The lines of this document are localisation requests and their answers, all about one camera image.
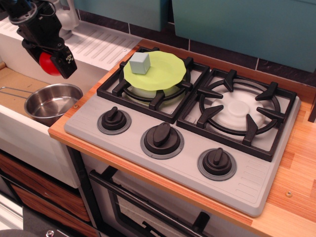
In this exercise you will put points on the grey toy stovetop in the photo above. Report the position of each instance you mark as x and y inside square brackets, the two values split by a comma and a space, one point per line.
[246, 191]

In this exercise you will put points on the black stove knob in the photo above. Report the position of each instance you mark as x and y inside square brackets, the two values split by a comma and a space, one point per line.
[162, 141]
[114, 121]
[217, 164]

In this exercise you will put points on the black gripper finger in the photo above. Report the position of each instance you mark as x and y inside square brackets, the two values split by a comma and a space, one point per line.
[33, 50]
[64, 62]

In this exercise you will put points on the wooden drawer fronts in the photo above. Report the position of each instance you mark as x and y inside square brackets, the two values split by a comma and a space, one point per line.
[51, 198]

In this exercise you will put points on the white toy sink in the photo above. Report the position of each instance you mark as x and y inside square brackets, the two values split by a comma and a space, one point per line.
[96, 51]

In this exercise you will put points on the small steel pot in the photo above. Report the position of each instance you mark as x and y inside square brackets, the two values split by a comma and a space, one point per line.
[47, 104]

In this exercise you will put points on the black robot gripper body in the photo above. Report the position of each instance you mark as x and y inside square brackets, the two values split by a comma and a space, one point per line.
[42, 29]

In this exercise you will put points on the black oven door handle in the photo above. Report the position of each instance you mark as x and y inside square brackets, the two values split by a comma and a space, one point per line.
[105, 180]

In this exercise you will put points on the light grey-blue cube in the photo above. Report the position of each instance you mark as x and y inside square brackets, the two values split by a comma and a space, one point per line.
[140, 63]

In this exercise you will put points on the black burner grate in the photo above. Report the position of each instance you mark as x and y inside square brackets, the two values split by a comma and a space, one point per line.
[265, 143]
[113, 90]

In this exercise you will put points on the grey toy faucet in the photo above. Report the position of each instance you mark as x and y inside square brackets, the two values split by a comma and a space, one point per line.
[67, 17]

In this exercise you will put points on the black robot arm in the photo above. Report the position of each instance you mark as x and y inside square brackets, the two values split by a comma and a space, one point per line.
[16, 8]

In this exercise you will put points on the red toy tomato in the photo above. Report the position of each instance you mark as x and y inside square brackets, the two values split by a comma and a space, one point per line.
[47, 65]

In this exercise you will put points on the black left stove knob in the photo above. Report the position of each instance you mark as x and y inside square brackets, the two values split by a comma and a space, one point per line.
[114, 121]

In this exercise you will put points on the lime green plate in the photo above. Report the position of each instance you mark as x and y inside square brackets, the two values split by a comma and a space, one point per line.
[166, 71]

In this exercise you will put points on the black right stove knob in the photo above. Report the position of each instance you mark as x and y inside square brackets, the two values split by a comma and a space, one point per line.
[217, 164]

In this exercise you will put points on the black left burner grate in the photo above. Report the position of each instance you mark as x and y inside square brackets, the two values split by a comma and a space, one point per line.
[113, 90]

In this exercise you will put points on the white right burner cap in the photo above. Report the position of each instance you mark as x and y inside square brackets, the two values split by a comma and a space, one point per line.
[236, 106]

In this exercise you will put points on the black right burner grate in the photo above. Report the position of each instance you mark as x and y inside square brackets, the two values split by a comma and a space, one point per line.
[265, 143]

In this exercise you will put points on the black middle stove knob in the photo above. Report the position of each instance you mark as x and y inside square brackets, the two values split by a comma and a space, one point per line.
[162, 141]

